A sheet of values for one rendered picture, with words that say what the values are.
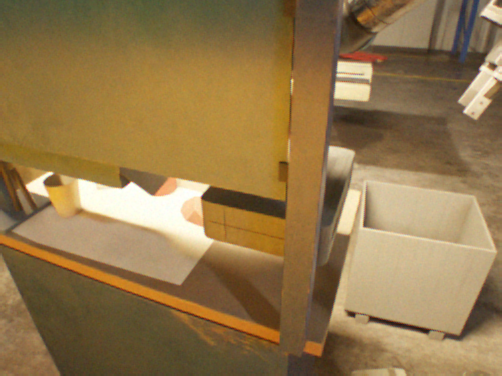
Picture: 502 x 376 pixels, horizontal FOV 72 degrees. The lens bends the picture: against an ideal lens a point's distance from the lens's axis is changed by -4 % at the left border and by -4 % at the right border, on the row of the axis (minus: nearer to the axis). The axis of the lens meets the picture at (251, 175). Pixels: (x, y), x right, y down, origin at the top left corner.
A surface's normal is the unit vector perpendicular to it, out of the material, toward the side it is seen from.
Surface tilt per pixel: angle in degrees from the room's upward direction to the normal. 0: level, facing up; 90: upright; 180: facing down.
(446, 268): 90
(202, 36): 90
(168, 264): 0
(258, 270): 0
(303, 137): 90
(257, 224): 90
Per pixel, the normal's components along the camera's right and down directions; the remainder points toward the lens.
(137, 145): -0.37, 0.46
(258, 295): 0.00, -0.87
